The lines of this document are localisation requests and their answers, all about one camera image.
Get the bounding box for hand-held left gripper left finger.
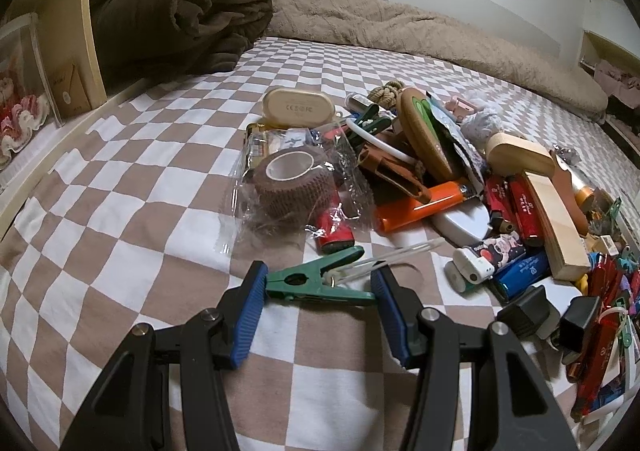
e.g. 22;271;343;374
60;261;268;451

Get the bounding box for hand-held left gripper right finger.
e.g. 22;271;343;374
370;265;576;451

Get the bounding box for green clothespin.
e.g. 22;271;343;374
265;246;377;307

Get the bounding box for clear plastic loop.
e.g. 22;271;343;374
325;238;446;282

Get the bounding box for red lighter black base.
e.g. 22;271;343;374
315;206;353;254

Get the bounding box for clear plastic bag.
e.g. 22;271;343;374
220;118;376;257

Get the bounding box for orange lighter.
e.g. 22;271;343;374
375;181;473;233

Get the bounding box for brown bandage roll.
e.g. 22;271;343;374
252;148;336;232

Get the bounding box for checkered bed sheet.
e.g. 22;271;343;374
0;36;640;451

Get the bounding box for black plastic block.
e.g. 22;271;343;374
557;296;601;364
497;286;561;339

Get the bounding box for brown leather key holder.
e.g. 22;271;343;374
357;143;433;204

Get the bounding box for silver foil packet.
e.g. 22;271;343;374
430;98;487;182

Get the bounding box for round green coaster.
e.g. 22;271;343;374
397;88;463;182

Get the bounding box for pale wooden block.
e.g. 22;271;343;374
522;173;591;282

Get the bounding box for oval wooden box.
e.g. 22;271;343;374
486;133;556;176

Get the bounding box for brown leather pouch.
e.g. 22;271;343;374
550;161;591;237

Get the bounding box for white fuzzy ball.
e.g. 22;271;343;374
460;96;503;139

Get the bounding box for beige earbud case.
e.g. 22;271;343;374
262;87;341;126

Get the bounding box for white gold bottle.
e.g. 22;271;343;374
572;168;608;212

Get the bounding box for brown envelope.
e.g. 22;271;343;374
50;63;93;119

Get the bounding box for beige duvet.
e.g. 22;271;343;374
265;0;610;124

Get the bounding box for folded brown blanket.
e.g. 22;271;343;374
95;0;275;79

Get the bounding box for display case red white figure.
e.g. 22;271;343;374
0;13;63;172

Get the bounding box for pink clothes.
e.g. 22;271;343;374
594;60;640;104

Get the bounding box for wooden shelf unit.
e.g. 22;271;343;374
0;0;268;242

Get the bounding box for white plastic cord ring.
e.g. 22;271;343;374
347;118;418;164

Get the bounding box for rope knot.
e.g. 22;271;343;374
367;82;403;109

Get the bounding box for wooden wall niche shelf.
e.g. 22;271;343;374
580;30;640;152

